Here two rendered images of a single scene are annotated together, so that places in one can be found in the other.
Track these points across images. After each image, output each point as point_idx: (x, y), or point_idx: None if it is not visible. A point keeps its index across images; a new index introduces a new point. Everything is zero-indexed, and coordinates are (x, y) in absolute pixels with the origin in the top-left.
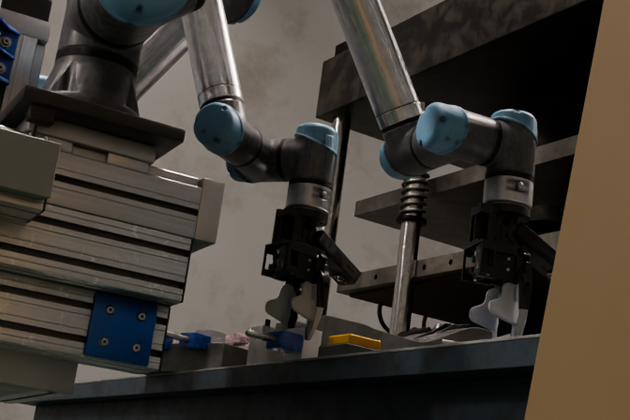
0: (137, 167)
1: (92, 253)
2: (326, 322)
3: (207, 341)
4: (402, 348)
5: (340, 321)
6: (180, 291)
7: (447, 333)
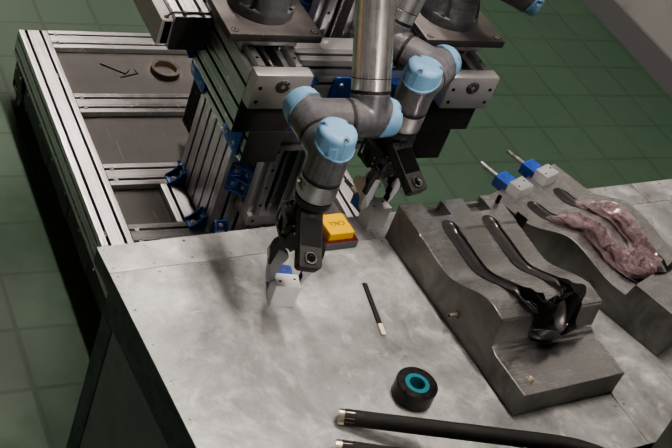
0: (238, 43)
1: (215, 81)
2: (397, 210)
3: (504, 187)
4: (237, 230)
5: (405, 216)
6: (231, 124)
7: (478, 287)
